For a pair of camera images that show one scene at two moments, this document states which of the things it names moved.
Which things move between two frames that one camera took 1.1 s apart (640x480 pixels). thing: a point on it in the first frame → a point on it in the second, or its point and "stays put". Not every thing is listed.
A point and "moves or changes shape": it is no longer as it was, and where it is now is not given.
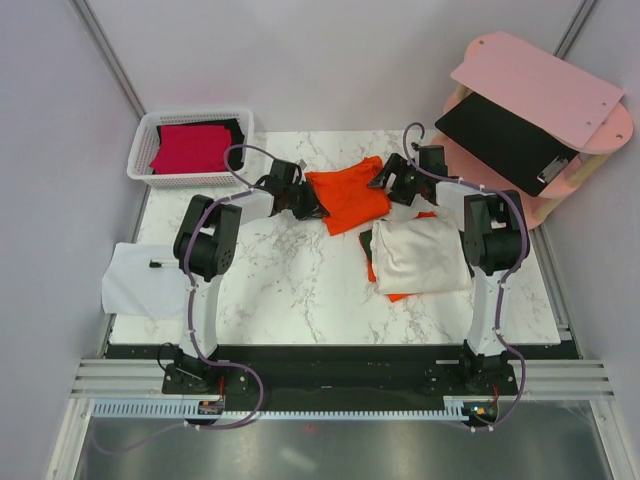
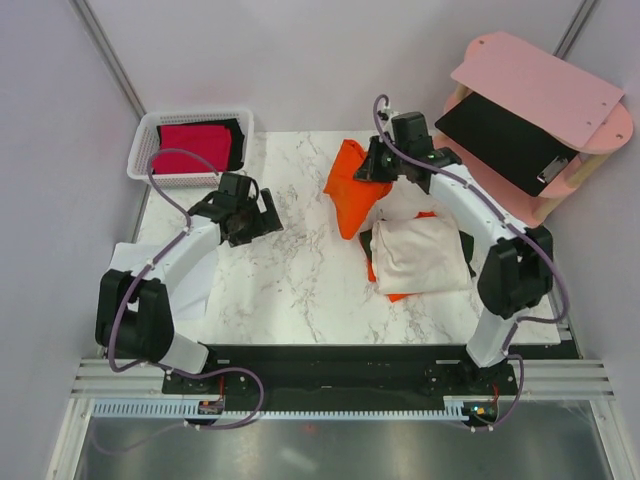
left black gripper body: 301,202 → 253,223
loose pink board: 548,93 stays put
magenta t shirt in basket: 191,148 stays put
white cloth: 416,255 stays put
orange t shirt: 348,198 moves or changes shape
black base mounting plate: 329,372 stays put
